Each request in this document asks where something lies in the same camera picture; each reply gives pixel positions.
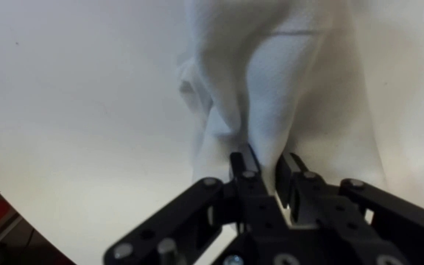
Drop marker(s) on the black robot cart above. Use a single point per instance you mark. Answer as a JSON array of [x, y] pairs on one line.
[[23, 245]]

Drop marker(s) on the white cloth towel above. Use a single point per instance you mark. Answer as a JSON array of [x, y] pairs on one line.
[[281, 76]]

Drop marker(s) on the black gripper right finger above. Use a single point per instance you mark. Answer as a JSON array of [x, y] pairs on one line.
[[373, 228]]

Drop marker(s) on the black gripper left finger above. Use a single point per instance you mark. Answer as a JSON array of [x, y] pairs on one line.
[[186, 228]]

